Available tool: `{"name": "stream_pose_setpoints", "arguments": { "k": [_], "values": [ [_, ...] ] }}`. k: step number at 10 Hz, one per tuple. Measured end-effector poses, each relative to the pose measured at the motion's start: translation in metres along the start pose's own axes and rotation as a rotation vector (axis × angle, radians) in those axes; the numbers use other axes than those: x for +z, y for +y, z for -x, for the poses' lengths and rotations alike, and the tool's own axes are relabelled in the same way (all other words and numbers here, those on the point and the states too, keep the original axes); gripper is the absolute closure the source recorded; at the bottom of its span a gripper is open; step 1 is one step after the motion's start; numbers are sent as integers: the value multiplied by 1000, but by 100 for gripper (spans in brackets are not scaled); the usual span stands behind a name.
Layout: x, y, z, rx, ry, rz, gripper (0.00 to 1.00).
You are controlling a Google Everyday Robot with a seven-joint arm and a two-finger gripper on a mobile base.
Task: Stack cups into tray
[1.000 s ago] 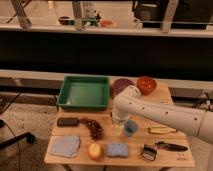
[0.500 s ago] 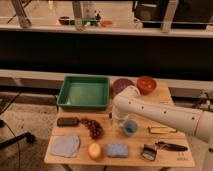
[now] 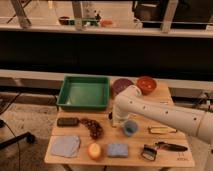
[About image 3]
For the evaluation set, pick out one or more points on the black striped cup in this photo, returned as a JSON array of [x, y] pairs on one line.
[[110, 116]]

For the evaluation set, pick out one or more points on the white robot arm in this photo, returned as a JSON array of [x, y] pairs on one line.
[[197, 123]]

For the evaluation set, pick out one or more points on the green plastic tray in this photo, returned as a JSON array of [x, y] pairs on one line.
[[84, 93]]

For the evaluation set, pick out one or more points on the purple bowl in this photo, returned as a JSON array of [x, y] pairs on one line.
[[119, 85]]

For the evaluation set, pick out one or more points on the red bowl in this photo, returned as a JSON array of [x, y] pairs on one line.
[[146, 84]]

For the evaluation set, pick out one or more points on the dark red grapes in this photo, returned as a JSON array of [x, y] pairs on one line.
[[96, 130]]

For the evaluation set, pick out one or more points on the blue cup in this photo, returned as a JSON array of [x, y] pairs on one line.
[[130, 127]]

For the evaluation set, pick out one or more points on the black rectangular case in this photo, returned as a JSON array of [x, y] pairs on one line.
[[67, 122]]

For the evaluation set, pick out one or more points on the wooden table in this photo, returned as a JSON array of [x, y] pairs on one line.
[[115, 135]]

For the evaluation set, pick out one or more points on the blue sponge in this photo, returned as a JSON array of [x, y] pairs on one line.
[[117, 150]]

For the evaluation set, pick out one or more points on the yellow red apple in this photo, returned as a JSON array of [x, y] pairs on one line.
[[94, 151]]

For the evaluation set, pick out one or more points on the blue folded cloth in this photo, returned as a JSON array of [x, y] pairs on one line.
[[66, 146]]

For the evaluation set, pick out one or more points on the black handled peeler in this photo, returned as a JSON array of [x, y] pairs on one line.
[[149, 152]]

